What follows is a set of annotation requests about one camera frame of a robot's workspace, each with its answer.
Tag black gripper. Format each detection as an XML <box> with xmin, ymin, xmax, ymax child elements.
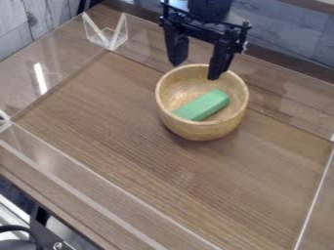
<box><xmin>159</xmin><ymin>0</ymin><xmax>252</xmax><ymax>81</ymax></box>

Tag round wooden bowl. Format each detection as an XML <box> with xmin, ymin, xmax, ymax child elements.
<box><xmin>155</xmin><ymin>63</ymin><xmax>252</xmax><ymax>141</ymax></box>

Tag green rectangular block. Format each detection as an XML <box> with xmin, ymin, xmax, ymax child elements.
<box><xmin>173</xmin><ymin>89</ymin><xmax>230</xmax><ymax>121</ymax></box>

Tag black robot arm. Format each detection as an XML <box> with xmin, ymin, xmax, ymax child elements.
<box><xmin>159</xmin><ymin>0</ymin><xmax>252</xmax><ymax>80</ymax></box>

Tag clear acrylic corner bracket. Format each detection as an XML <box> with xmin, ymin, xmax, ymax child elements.
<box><xmin>83</xmin><ymin>13</ymin><xmax>129</xmax><ymax>51</ymax></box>

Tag clear acrylic tray wall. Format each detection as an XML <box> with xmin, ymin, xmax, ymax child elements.
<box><xmin>0</xmin><ymin>111</ymin><xmax>222</xmax><ymax>250</ymax></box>

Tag black table leg bracket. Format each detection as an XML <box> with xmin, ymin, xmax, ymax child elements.
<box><xmin>30</xmin><ymin>206</ymin><xmax>77</xmax><ymax>250</ymax></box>

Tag black cable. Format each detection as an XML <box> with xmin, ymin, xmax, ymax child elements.
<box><xmin>0</xmin><ymin>224</ymin><xmax>36</xmax><ymax>243</ymax></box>

